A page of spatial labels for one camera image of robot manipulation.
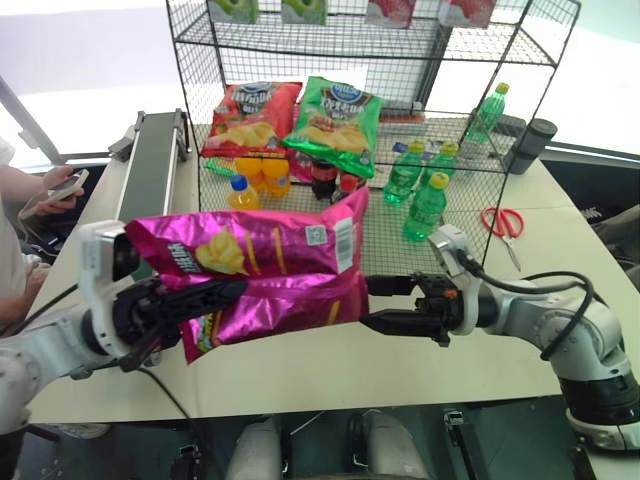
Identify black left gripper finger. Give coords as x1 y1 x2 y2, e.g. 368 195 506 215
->
160 279 250 322

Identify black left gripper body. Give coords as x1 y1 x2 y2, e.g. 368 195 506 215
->
112 277 186 372

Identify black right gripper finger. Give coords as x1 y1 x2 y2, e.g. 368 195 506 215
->
366 273 422 298
360 308 442 338

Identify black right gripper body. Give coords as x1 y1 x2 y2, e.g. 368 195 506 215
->
411 271 465 349

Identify magenta potato chips bag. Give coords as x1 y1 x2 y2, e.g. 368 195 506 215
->
124 185 371 367

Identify white smartphone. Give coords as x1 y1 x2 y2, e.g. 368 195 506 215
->
46 169 91 202

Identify grey conveyor belt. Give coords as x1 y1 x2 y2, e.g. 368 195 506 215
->
108 109 193 229

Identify bystander's bare hand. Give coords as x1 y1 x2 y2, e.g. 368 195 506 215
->
28 165 87 217

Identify green soda bottle yellow cap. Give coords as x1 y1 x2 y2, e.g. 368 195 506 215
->
464 82 512 145
383 140 427 204
422 140 461 189
402 171 449 244

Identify orange soda bottle blue cap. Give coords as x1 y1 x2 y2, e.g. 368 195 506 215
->
228 174 262 212

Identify dark cola bottle red cap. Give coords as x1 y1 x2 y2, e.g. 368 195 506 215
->
331 173 369 204

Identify white rounded cover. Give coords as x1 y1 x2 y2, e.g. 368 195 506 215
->
361 409 432 480
231 416 284 480

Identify white shoe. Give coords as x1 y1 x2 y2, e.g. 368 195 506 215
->
46 421 112 441

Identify small green snack packet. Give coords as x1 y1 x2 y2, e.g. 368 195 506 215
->
201 156 237 177

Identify small magenta snack packet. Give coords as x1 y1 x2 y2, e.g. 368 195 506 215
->
289 149 317 184

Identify flat red box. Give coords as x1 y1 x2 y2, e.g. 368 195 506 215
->
379 106 427 124

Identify green potato chips bag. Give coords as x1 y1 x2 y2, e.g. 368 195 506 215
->
281 75 384 180

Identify red potato chips bag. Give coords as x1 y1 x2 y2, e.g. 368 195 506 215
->
201 79 304 160

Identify black cylinder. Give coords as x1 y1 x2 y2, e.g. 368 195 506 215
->
509 118 559 176

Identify red drink carton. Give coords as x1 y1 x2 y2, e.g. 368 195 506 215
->
439 0 494 28
365 0 417 30

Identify green drink carton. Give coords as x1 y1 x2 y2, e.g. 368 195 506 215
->
206 0 259 25
280 0 329 27

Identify black wire mesh rack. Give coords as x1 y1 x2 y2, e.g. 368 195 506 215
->
164 0 584 275

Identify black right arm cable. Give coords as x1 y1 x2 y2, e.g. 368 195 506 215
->
455 249 607 361

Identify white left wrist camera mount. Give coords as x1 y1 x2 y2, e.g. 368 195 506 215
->
77 219 146 357

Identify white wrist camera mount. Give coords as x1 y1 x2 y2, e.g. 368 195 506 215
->
427 224 484 337
77 219 146 357

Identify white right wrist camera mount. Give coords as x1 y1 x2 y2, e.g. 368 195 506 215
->
427 224 484 337

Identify thin black table cable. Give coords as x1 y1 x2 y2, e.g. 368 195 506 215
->
139 366 195 421

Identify red handled scissors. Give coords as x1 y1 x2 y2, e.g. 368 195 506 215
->
480 205 525 273

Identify black bracket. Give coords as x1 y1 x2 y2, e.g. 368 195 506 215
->
441 406 484 480

